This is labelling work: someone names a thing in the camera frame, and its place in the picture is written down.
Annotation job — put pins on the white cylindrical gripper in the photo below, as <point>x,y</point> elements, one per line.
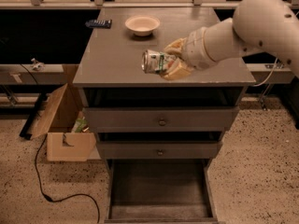
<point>195,49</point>

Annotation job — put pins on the crushed 7up can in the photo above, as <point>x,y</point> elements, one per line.
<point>156,62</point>

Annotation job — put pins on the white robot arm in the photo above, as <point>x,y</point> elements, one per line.
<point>257,26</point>

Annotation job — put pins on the grey top drawer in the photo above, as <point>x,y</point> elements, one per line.
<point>154,120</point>

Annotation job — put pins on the grey drawer cabinet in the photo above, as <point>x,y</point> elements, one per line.
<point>110,73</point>

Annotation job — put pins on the grey middle drawer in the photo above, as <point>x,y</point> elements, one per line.
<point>146,150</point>

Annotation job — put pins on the grey open bottom drawer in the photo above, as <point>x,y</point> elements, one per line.
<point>160,192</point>

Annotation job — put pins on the white bowl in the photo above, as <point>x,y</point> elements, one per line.
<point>142,25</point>

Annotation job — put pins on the metal stand right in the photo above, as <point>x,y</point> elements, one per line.
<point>268,87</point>

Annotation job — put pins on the green packet in box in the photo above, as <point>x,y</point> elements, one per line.
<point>79,125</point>

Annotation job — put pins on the open cardboard box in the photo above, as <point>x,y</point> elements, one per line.
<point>57,120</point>

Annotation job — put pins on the small clear object on ledge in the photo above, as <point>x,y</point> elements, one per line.
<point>36,65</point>

